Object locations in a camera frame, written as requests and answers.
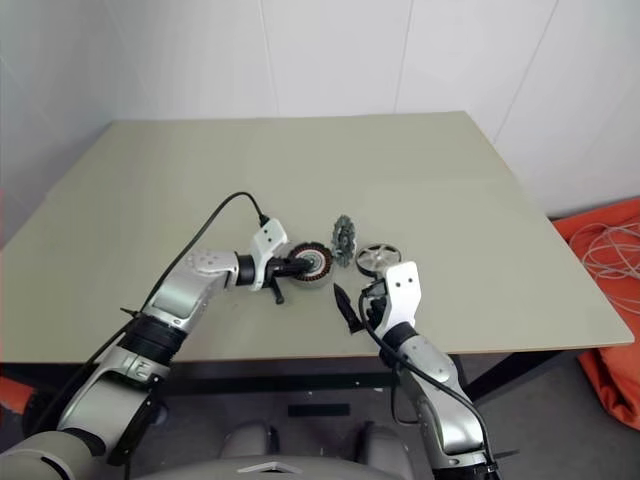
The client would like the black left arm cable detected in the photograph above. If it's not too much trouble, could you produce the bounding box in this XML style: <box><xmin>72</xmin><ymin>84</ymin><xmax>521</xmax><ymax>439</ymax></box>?
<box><xmin>27</xmin><ymin>191</ymin><xmax>274</xmax><ymax>441</ymax></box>

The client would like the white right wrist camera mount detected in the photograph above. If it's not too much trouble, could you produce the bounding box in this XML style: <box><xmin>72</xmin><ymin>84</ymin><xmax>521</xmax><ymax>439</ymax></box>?
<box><xmin>372</xmin><ymin>259</ymin><xmax>421</xmax><ymax>339</ymax></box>

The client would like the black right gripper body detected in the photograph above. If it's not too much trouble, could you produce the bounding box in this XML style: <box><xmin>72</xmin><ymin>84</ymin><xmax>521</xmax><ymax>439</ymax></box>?
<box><xmin>357</xmin><ymin>280</ymin><xmax>391</xmax><ymax>331</ymax></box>

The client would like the orange cushion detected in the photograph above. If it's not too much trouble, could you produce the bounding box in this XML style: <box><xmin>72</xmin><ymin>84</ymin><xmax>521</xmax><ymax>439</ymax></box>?
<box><xmin>0</xmin><ymin>374</ymin><xmax>37</xmax><ymax>417</ymax></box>

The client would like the white coiled cable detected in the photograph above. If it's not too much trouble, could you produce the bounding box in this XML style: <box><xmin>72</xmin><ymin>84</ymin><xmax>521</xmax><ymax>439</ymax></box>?
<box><xmin>569</xmin><ymin>222</ymin><xmax>640</xmax><ymax>316</ymax></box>

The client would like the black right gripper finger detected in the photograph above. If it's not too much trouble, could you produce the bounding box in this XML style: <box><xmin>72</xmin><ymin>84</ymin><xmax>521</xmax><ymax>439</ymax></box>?
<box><xmin>333</xmin><ymin>282</ymin><xmax>364</xmax><ymax>335</ymax></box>

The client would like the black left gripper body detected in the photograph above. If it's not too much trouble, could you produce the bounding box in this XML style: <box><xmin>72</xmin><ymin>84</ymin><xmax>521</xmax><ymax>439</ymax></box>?
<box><xmin>263</xmin><ymin>257</ymin><xmax>287</xmax><ymax>307</ymax></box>

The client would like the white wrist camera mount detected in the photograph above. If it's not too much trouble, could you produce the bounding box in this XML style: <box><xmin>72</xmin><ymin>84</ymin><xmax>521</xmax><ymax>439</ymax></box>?
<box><xmin>248</xmin><ymin>217</ymin><xmax>289</xmax><ymax>291</ymax></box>
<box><xmin>372</xmin><ymin>259</ymin><xmax>421</xmax><ymax>339</ymax></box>

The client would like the motor housing with copper windings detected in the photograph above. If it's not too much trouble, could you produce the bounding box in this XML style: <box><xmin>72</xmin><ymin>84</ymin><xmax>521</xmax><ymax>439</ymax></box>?
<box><xmin>288</xmin><ymin>239</ymin><xmax>335</xmax><ymax>292</ymax></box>

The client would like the black table frame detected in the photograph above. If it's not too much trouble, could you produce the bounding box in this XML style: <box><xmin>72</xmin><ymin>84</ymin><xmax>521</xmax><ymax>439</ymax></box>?
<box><xmin>0</xmin><ymin>347</ymin><xmax>589</xmax><ymax>401</ymax></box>

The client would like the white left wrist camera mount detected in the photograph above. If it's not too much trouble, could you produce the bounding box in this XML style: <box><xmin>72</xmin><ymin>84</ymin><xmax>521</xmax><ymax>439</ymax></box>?
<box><xmin>248</xmin><ymin>217</ymin><xmax>289</xmax><ymax>291</ymax></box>

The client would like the silver robot torso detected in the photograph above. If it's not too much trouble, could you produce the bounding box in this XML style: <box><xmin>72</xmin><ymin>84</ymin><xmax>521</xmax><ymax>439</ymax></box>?
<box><xmin>134</xmin><ymin>449</ymin><xmax>416</xmax><ymax>480</ymax></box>

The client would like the silver spoked rotor wheel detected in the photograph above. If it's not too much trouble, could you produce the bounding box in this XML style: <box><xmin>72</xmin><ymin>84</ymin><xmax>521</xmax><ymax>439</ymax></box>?
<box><xmin>355</xmin><ymin>241</ymin><xmax>404</xmax><ymax>276</ymax></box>

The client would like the orange bean bag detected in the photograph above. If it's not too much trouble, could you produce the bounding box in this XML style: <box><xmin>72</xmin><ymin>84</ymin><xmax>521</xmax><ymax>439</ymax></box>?
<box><xmin>549</xmin><ymin>197</ymin><xmax>640</xmax><ymax>431</ymax></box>

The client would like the grey toothed round lid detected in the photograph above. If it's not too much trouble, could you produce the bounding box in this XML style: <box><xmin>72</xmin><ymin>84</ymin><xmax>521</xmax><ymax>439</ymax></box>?
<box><xmin>329</xmin><ymin>213</ymin><xmax>357</xmax><ymax>270</ymax></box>

